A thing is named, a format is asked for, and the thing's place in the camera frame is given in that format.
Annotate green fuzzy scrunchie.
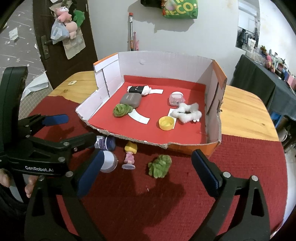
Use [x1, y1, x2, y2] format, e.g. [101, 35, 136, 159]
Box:
[113, 103, 133, 118]
[147, 155, 172, 178]

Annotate grey eye shadow case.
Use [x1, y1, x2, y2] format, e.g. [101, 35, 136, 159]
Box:
[120, 93, 142, 108]

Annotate black and white sock roll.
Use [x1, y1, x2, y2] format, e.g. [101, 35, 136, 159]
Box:
[127, 85, 152, 96]

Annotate yellow plastic cap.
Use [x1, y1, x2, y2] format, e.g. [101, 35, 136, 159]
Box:
[159, 116, 175, 131]

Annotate white fluffy scrunchie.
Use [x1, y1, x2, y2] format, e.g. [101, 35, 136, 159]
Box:
[169, 102, 202, 123]

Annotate clear plastic box with clips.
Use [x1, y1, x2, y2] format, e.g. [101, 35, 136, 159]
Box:
[169, 91, 185, 106]

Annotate person's left hand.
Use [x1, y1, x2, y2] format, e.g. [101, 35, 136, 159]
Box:
[1, 169, 39, 198]

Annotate dark blue ink bottle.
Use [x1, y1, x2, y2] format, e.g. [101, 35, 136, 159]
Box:
[94, 136, 116, 152]

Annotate round white lid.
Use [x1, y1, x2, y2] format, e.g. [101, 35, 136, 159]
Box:
[100, 151, 118, 173]

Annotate small white sticker tag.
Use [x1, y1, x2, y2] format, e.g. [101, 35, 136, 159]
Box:
[68, 80, 77, 85]

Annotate dark wooden door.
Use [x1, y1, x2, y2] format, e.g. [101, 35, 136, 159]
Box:
[33, 1, 97, 89]

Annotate yellow-haired pink doll figure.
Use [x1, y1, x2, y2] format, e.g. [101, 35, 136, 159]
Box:
[122, 141, 137, 170]

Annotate red table cloth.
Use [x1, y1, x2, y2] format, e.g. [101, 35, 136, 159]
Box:
[28, 96, 289, 241]

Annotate grey plastic bag on door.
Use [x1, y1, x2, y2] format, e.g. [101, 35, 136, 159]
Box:
[51, 19, 70, 45]

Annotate pink plush toy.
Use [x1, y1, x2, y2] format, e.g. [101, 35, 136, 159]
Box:
[56, 6, 78, 40]

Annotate green plush toy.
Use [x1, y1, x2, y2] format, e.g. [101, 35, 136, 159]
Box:
[73, 9, 85, 27]

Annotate dark-clothed side table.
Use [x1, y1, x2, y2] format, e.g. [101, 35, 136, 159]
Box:
[230, 55, 296, 120]

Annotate orange cardboard box tray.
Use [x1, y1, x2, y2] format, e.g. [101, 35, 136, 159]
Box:
[76, 51, 227, 156]

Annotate metal pole with red tip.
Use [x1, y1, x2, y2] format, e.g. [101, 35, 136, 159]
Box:
[128, 13, 134, 51]

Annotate green shopping bag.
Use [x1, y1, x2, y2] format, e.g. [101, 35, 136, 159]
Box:
[161, 0, 198, 20]

